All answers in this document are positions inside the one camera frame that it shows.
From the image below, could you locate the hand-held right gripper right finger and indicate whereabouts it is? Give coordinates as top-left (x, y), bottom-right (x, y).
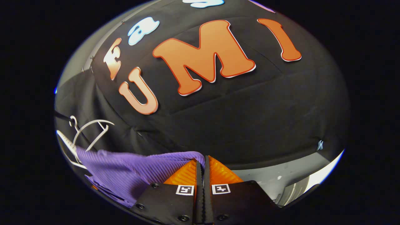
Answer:
top-left (203, 155), bottom-right (280, 225)

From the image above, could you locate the black clothes rack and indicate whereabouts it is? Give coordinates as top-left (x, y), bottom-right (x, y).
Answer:
top-left (55, 109), bottom-right (77, 126)

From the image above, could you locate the purple corduroy jacket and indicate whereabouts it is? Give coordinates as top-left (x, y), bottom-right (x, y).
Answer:
top-left (75, 146), bottom-right (206, 209)

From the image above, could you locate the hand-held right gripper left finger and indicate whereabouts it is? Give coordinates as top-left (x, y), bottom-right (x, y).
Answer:
top-left (130, 159), bottom-right (203, 225)

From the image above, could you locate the black backdrop cloth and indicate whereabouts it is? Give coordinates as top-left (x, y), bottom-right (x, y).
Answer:
top-left (55, 0), bottom-right (350, 171)

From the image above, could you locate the white plastic hanger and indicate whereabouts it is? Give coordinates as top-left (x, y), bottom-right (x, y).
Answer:
top-left (69, 116), bottom-right (115, 152)
top-left (56, 130), bottom-right (88, 170)

